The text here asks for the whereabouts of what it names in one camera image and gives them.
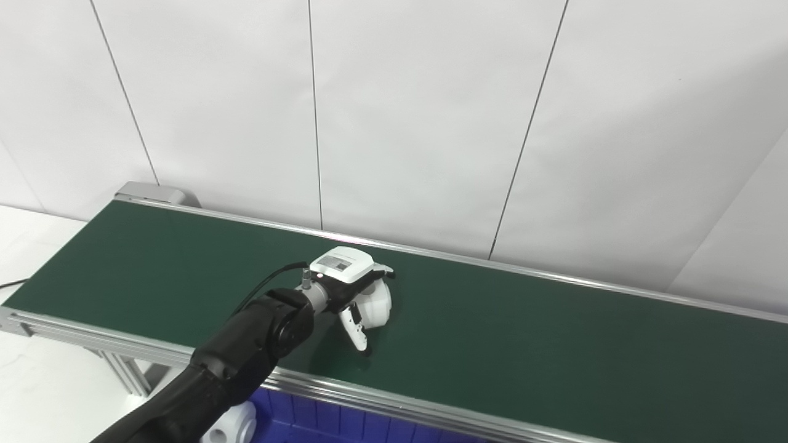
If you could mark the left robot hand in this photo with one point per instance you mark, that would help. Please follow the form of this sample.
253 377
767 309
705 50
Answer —
341 264

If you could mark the white cube part with hole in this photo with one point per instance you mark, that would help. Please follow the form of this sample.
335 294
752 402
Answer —
378 304
231 426

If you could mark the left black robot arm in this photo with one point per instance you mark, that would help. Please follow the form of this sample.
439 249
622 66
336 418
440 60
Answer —
246 351

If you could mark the blue plastic bin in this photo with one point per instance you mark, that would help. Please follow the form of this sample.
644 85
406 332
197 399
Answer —
320 421

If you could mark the green conveyor belt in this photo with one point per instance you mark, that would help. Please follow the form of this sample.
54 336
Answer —
74 329
523 344

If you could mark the grey conveyor motor housing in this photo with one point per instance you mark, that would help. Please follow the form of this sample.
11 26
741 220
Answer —
154 192

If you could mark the aluminium conveyor leg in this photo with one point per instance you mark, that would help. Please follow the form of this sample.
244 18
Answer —
126 372

